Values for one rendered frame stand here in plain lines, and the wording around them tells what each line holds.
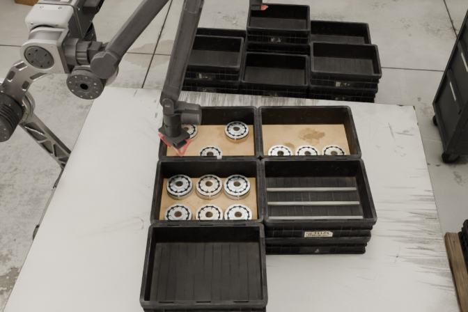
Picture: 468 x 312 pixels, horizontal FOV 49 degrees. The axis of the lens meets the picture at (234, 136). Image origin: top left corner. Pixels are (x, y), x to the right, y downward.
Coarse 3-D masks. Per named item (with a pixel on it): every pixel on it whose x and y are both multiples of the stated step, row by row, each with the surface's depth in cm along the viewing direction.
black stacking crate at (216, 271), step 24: (168, 240) 183; (192, 240) 183; (216, 240) 183; (240, 240) 183; (168, 264) 178; (192, 264) 178; (216, 264) 178; (240, 264) 178; (168, 288) 171; (192, 288) 171; (216, 288) 171; (240, 288) 171
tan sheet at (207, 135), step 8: (200, 128) 224; (208, 128) 224; (216, 128) 224; (224, 128) 224; (200, 136) 220; (208, 136) 220; (216, 136) 220; (224, 136) 220; (248, 136) 220; (192, 144) 217; (200, 144) 217; (208, 144) 217; (216, 144) 217; (224, 144) 217; (232, 144) 217; (240, 144) 217; (248, 144) 217; (168, 152) 214; (176, 152) 214; (192, 152) 214; (224, 152) 214; (232, 152) 214; (240, 152) 214; (248, 152) 214
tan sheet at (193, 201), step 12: (192, 180) 203; (252, 180) 203; (192, 192) 199; (252, 192) 199; (168, 204) 195; (192, 204) 195; (204, 204) 195; (216, 204) 195; (228, 204) 195; (252, 204) 195; (192, 216) 191; (252, 216) 191
